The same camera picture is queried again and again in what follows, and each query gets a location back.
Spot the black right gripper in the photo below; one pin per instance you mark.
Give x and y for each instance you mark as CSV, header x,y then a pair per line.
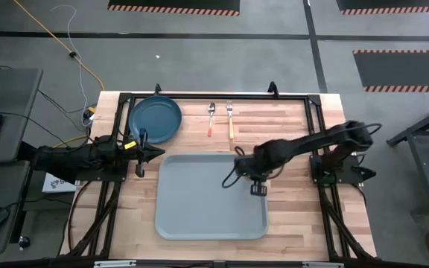
x,y
250,166

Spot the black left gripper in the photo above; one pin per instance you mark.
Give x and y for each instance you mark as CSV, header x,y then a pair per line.
x,y
142,154

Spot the dark blue plate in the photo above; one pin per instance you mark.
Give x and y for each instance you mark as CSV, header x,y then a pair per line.
x,y
156,117

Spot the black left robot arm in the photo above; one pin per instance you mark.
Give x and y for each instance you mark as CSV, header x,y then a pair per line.
x,y
69,160

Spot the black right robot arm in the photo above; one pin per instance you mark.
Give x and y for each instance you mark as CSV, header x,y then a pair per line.
x,y
311,141

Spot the grey plastic tray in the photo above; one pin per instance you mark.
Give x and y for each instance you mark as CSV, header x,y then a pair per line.
x,y
199,201

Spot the yellow tape label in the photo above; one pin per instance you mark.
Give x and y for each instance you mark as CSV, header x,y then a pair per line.
x,y
130,145

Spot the white yellow power plug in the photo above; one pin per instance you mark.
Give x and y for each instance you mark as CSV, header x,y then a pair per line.
x,y
89,113

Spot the white printed box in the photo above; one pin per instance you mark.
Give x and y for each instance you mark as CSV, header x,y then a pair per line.
x,y
56,186

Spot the large grey desk top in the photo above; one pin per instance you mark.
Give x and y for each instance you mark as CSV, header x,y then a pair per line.
x,y
17,111

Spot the black hazard striped floor mat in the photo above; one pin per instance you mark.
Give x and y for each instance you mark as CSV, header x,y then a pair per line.
x,y
173,3
404,69
393,3

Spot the black caster wheel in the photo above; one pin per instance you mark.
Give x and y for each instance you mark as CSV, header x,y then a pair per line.
x,y
24,242

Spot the grey metal stand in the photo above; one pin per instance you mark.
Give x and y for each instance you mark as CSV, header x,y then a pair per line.
x,y
408,132

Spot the black frame clamp knob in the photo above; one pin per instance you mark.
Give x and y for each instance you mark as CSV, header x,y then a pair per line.
x,y
157,88
273,87

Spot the silver metal bracket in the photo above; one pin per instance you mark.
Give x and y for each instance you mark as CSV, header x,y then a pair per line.
x,y
114,264
322,265

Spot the black aluminium table frame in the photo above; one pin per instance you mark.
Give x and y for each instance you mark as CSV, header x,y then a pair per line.
x,y
314,99

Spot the black pointed base bracket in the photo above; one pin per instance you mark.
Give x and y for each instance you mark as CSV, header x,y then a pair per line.
x,y
364,173

